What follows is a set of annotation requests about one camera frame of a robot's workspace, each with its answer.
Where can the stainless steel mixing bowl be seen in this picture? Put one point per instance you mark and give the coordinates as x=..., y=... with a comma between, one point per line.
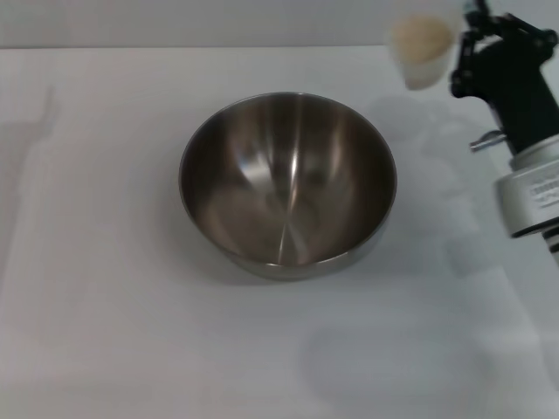
x=288, y=187

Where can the clear plastic measuring cup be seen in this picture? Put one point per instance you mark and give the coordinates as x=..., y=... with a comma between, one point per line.
x=421, y=74

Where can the pale rice grains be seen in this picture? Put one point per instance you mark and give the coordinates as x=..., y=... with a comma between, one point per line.
x=421, y=37

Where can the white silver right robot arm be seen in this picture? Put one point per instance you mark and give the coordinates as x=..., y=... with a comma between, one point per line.
x=533, y=192

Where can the small silver connector plug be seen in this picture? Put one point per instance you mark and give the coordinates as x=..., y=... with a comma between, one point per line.
x=487, y=140

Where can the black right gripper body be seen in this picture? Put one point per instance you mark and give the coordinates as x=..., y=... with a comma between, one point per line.
x=519, y=91

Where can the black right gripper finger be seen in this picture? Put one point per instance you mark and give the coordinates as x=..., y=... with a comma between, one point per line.
x=464, y=61
x=524, y=28

